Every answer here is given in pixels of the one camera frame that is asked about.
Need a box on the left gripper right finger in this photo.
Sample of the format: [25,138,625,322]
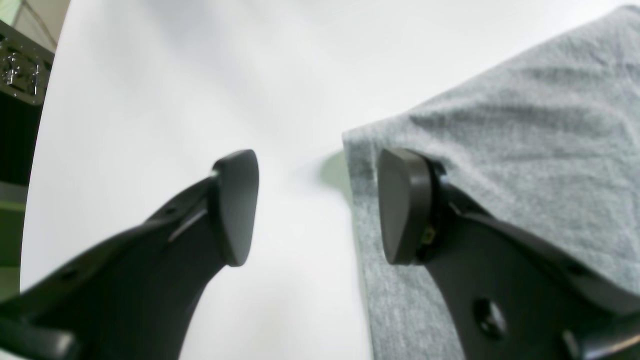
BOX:
[377,148,640,360]

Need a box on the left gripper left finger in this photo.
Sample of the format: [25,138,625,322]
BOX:
[0,149,259,360]

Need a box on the grey T-shirt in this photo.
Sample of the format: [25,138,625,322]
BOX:
[342,5,640,360]

